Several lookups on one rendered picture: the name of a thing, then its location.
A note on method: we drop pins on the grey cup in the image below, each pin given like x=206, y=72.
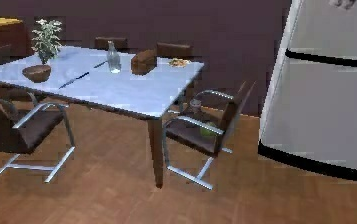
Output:
x=195, y=105

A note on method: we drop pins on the green apple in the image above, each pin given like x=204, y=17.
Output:
x=207, y=130

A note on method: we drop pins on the brown bread loaf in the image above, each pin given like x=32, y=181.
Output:
x=143, y=62

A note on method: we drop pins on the white top dining table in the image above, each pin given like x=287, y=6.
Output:
x=119, y=90

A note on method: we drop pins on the clear glass bottle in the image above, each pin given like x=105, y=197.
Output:
x=113, y=60

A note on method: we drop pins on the black knife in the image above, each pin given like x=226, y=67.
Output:
x=73, y=80
x=100, y=64

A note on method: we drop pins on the green house plant brown pot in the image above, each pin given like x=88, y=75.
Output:
x=43, y=50

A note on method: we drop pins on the brown cupboard with yellow top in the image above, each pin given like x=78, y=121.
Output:
x=6, y=38

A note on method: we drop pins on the brown chair with metal frame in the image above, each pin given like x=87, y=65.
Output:
x=216, y=128
x=26, y=128
x=111, y=43
x=174, y=50

